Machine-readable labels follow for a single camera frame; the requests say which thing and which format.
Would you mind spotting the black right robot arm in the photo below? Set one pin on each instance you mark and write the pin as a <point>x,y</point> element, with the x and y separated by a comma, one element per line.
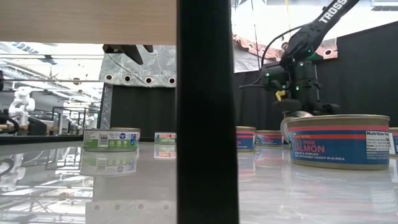
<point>320,21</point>

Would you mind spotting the grey leaf-print curtain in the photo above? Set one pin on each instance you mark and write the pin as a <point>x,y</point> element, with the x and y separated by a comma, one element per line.
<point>140,68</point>

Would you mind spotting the gold salmon can blue label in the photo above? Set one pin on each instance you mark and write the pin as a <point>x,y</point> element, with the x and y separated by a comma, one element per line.
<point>339,146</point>
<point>267,138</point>
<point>394,141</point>
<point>246,140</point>

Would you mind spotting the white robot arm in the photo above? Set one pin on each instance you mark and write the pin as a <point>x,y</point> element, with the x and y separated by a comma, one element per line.
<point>74,122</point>
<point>21,104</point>

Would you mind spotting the black curtain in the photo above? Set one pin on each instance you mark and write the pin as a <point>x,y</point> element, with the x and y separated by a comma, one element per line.
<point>143,109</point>
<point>363,77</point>

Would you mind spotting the black office chair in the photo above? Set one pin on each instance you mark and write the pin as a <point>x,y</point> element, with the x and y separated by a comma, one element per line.
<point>37,127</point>

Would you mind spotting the white curtain with pink hem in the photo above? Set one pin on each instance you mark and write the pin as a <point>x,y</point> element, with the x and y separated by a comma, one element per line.
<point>248,31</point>

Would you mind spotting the black shelf side panel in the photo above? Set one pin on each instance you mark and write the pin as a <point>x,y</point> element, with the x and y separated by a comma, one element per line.
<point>206,109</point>

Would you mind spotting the wooden shelf board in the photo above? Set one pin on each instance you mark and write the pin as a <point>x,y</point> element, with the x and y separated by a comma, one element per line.
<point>87,21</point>

